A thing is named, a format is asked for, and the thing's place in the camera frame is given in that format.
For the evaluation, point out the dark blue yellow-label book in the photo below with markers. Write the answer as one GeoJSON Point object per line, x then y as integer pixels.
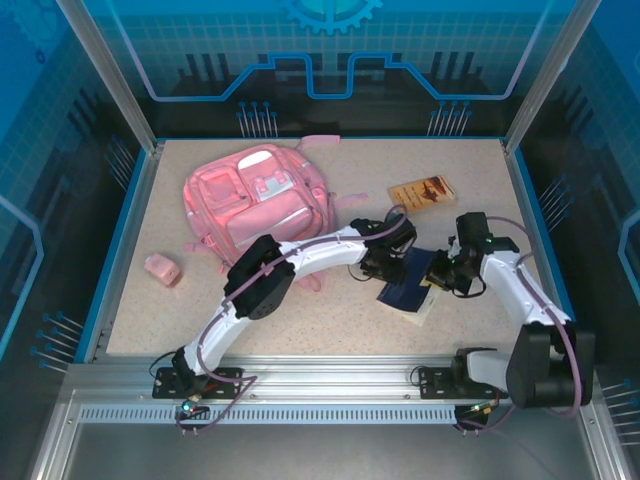
{"type": "Point", "coordinates": [400, 295]}

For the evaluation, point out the brown cover book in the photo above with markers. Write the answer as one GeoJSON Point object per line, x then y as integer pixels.
{"type": "Point", "coordinates": [425, 192]}

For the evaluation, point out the pink backpack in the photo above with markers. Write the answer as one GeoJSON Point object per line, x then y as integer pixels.
{"type": "Point", "coordinates": [260, 200]}

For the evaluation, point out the small pink pencil case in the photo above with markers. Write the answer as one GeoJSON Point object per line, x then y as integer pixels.
{"type": "Point", "coordinates": [162, 270]}

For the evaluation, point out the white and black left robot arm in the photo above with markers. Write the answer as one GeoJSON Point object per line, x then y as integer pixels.
{"type": "Point", "coordinates": [325, 255]}

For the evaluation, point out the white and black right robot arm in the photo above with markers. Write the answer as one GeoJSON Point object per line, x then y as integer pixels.
{"type": "Point", "coordinates": [520, 290]}

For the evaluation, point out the aluminium cross beam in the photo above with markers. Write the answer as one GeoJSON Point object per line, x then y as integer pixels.
{"type": "Point", "coordinates": [325, 380]}

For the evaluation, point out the blue printed side panel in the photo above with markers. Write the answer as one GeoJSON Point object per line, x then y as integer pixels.
{"type": "Point", "coordinates": [610, 150]}
{"type": "Point", "coordinates": [30, 150]}

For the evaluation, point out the blue printed rear panel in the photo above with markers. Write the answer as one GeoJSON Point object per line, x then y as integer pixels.
{"type": "Point", "coordinates": [200, 30]}

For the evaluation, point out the aluminium table side rail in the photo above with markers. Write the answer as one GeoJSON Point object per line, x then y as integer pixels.
{"type": "Point", "coordinates": [127, 250]}
{"type": "Point", "coordinates": [526, 200]}

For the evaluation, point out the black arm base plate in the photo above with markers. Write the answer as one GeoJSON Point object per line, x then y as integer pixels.
{"type": "Point", "coordinates": [435, 392]}
{"type": "Point", "coordinates": [231, 372]}

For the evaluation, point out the aluminium frame post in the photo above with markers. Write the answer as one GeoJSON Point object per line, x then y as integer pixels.
{"type": "Point", "coordinates": [545, 70]}
{"type": "Point", "coordinates": [114, 70]}

